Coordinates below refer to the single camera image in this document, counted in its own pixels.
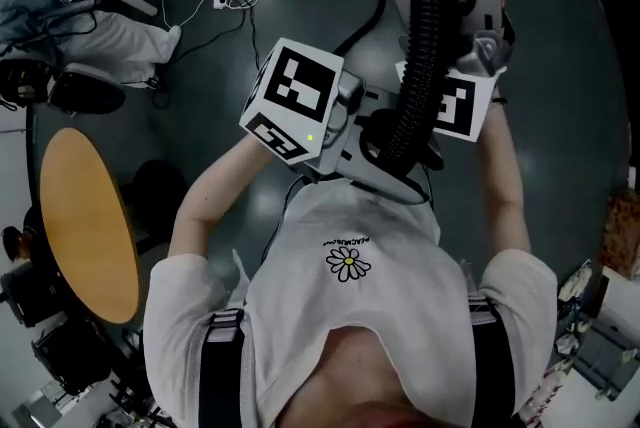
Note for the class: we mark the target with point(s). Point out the person's left forearm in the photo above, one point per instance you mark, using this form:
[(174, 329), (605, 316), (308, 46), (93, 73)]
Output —
[(210, 196)]

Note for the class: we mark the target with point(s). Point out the grey plastic crate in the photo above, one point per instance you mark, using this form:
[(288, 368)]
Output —
[(605, 356)]

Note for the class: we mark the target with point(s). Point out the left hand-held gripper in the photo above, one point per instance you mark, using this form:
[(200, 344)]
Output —
[(295, 86)]

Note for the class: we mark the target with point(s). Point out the person's neck and chest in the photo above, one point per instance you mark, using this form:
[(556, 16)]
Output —
[(350, 366)]

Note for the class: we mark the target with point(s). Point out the black wrist band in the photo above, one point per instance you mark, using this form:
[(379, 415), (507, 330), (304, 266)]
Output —
[(500, 101)]

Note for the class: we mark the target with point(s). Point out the person's right forearm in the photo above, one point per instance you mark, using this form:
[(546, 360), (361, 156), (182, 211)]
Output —
[(500, 176)]

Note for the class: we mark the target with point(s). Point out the white flower print t-shirt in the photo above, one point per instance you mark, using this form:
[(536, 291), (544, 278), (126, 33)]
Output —
[(310, 296)]

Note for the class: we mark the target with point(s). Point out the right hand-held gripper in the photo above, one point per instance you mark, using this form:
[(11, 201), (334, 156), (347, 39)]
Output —
[(462, 106)]

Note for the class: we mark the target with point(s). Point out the black metal frame rack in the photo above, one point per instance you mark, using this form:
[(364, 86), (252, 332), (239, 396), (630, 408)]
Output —
[(75, 356)]

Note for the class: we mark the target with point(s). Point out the brown patterned cardboard box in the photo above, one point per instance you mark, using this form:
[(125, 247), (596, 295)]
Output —
[(622, 236)]

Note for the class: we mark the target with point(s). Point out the round wooden table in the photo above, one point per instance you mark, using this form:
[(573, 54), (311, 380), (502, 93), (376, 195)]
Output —
[(85, 226)]

